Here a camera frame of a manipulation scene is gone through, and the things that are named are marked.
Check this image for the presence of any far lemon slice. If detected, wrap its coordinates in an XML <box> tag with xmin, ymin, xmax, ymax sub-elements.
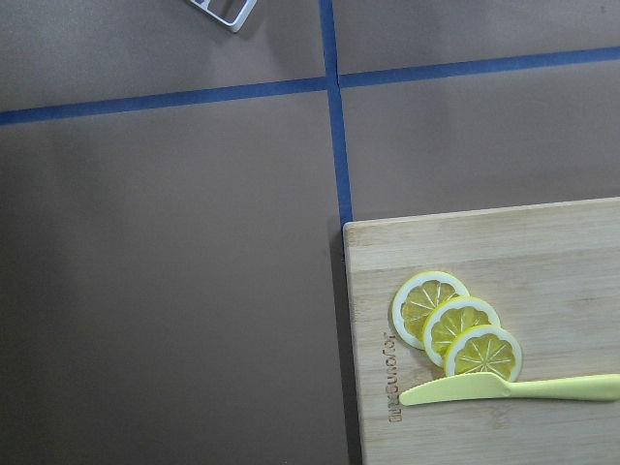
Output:
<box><xmin>390</xmin><ymin>270</ymin><xmax>470</xmax><ymax>350</ymax></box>

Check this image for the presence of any lemon slice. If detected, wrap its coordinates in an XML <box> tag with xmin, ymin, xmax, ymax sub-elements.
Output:
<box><xmin>444</xmin><ymin>325</ymin><xmax>523</xmax><ymax>382</ymax></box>
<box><xmin>390</xmin><ymin>270</ymin><xmax>470</xmax><ymax>350</ymax></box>
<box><xmin>421</xmin><ymin>296</ymin><xmax>501</xmax><ymax>367</ymax></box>

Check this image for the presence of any middle lemon slice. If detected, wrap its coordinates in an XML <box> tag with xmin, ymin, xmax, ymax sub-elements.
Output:
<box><xmin>421</xmin><ymin>296</ymin><xmax>501</xmax><ymax>367</ymax></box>

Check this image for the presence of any near lemon slice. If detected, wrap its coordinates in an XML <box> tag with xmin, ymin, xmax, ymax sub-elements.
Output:
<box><xmin>444</xmin><ymin>325</ymin><xmax>523</xmax><ymax>382</ymax></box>

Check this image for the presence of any yellow plastic knife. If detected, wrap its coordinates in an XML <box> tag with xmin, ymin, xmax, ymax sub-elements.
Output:
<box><xmin>399</xmin><ymin>372</ymin><xmax>619</xmax><ymax>406</ymax></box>

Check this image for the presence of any bamboo cutting board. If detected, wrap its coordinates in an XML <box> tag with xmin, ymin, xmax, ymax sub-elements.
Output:
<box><xmin>344</xmin><ymin>199</ymin><xmax>619</xmax><ymax>464</ymax></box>

